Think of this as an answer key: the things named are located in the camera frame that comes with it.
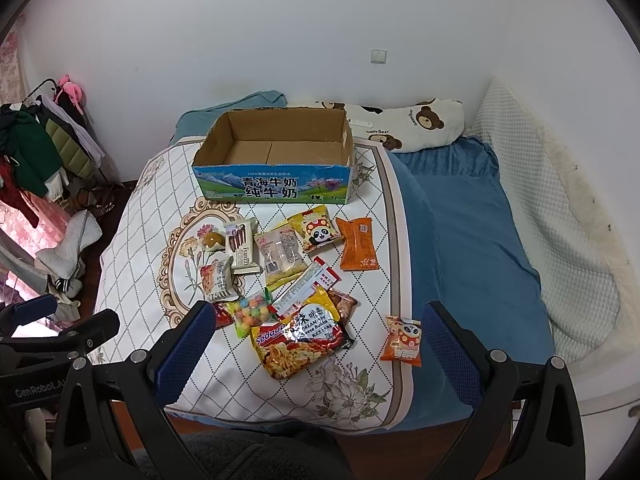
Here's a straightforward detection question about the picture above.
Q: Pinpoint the white waffle cracker packet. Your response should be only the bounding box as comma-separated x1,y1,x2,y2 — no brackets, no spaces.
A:
200,256,239,304

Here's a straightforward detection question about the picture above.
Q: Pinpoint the colourful candy bag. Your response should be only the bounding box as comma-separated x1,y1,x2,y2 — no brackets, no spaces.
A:
224,288,279,338

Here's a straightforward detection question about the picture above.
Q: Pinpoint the instant noodle packet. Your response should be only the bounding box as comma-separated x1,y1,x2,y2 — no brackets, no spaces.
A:
250,287,352,380

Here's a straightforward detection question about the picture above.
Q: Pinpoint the chocolate stick biscuit pack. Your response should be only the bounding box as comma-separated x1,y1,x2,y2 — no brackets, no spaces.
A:
224,218,262,275

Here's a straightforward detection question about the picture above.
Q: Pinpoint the orange panda snack packet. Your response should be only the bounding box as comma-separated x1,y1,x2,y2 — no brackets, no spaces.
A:
380,315,422,367

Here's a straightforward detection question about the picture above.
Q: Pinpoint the clear cake packet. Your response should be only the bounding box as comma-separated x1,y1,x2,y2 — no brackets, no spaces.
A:
254,224,307,292

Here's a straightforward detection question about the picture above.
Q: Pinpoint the red white long packet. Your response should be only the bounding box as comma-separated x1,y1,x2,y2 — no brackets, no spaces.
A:
272,257,341,318

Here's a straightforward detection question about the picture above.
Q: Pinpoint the yellow panda snack bag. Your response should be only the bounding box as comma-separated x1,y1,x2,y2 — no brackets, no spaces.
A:
288,205,341,254

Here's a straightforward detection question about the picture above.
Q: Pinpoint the brown small snack packet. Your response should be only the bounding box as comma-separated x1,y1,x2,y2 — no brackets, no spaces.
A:
328,289,358,322

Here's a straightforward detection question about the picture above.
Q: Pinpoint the white cloth pile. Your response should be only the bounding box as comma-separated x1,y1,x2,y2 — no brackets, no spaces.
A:
35,210,102,298

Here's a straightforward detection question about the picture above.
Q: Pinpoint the yellow egg yolk pastry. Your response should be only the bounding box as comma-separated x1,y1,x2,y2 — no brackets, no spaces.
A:
201,231,224,252

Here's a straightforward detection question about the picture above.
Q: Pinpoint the white textured blanket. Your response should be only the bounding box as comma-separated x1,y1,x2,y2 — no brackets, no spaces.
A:
470,79,639,373

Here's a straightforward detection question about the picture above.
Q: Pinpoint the clothes rack with clothes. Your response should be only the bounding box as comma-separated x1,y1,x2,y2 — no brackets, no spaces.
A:
1,75,106,229

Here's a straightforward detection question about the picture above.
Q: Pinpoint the white patterned quilt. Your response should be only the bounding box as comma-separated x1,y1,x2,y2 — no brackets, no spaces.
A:
86,135,417,434

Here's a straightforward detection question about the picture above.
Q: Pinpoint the blue bed sheet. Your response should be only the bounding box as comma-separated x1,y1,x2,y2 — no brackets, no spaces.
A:
385,135,557,434

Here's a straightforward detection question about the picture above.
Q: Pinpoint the cardboard milk box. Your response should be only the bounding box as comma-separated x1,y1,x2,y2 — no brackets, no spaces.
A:
192,107,355,205

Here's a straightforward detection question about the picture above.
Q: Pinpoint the teal folded blanket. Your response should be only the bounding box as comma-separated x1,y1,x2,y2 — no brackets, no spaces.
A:
169,90,288,145

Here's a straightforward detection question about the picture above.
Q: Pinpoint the bear print pillow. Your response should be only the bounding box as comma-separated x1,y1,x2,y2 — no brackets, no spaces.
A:
314,99,465,153

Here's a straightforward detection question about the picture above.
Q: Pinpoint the white wall switch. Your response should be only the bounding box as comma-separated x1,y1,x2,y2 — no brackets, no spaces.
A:
370,49,387,65

